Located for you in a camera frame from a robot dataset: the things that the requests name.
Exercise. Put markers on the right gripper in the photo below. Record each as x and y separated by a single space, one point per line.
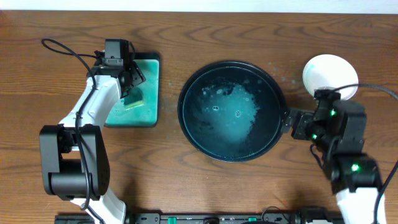
301 118

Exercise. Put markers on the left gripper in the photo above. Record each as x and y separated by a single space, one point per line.
134 78

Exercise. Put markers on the yellow green sponge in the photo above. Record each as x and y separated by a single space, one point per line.
134 98

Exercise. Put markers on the white plate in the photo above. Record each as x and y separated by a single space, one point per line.
328 71

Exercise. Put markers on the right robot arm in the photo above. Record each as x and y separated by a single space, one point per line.
336 129

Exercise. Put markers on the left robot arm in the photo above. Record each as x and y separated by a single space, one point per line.
75 165

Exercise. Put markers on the rectangular tray with soapy water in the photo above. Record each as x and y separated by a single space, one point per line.
145 115

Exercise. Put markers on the round dark tray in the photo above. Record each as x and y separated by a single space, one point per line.
232 111

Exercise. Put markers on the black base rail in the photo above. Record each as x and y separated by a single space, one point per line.
155 218

